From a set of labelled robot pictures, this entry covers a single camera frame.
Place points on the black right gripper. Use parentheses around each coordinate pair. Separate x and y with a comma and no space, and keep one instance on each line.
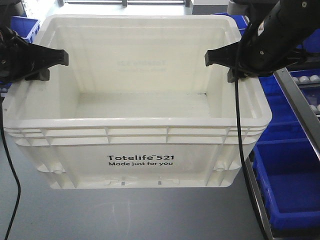
(260,52)

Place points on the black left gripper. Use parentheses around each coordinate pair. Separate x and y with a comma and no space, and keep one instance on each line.
(19,58)

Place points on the white Totelife plastic tote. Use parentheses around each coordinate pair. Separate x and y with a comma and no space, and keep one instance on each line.
(136,107)

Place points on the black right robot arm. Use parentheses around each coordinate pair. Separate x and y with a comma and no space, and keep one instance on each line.
(288,13)

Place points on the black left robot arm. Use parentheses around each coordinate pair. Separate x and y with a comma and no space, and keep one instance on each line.
(7,8)

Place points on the blue bin top left floor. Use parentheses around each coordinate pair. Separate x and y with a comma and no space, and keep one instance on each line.
(26,28)

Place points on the blue bin bottom right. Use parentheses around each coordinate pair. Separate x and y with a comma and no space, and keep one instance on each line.
(288,174)

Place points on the grey shelf frame right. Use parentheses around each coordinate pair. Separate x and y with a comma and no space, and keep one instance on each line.
(293,117)

